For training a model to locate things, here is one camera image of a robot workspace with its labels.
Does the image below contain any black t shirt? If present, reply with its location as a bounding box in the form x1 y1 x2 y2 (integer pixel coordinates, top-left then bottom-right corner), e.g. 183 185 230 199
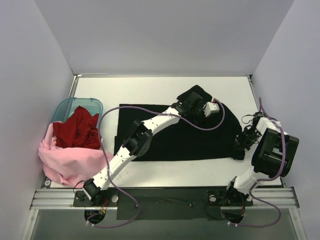
113 84 246 162

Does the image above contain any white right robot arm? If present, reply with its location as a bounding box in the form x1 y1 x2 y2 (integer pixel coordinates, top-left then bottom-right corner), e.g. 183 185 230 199
223 112 300 205

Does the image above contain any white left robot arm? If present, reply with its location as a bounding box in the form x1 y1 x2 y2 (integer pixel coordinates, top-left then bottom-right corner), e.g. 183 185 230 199
82 92 222 206

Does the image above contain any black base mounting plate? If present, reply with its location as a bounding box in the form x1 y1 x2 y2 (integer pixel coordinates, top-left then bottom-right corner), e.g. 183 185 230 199
73 187 253 221

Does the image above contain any red t shirt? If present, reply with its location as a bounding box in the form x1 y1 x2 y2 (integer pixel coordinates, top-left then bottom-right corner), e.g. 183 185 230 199
53 106 101 150

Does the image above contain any teal plastic bin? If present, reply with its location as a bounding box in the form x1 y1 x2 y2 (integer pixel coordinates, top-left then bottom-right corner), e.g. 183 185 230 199
51 97 103 123

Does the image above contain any pink t shirt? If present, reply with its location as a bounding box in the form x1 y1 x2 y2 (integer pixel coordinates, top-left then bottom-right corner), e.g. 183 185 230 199
38 123 107 187

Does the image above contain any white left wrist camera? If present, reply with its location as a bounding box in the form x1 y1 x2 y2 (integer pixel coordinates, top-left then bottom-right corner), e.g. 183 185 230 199
203 102 220 118

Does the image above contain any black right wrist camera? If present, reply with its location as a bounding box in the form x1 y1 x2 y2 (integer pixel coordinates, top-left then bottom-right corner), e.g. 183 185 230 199
241 112 262 128

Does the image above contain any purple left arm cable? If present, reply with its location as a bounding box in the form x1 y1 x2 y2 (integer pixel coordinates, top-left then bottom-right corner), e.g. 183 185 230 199
84 98 226 228

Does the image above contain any aluminium front rail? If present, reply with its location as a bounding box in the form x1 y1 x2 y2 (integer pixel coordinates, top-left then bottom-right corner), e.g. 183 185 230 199
29 188 300 210

